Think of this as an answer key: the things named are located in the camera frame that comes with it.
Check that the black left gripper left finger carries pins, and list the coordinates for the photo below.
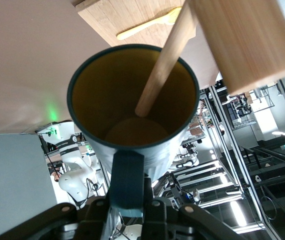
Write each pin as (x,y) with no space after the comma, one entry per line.
(92,220)

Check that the yellow plastic fork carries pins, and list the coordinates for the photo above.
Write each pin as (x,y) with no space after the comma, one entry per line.
(142,26)

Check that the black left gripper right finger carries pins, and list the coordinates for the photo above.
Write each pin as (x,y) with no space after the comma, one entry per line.
(157,220)

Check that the brown table cover mat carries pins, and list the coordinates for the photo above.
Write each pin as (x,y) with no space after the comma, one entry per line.
(20,62)

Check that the aluminium cell frame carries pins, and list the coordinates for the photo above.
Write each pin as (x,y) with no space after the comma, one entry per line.
(236,150)

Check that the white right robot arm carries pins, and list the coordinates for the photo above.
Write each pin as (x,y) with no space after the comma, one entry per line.
(67,180)

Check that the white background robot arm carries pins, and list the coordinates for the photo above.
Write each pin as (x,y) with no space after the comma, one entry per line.
(190,160)

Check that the teal mug with yellow inside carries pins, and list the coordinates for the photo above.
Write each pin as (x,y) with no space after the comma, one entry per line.
(127,175)

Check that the wooden mug tree rack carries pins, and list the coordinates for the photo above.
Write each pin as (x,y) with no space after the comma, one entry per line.
(245,37)

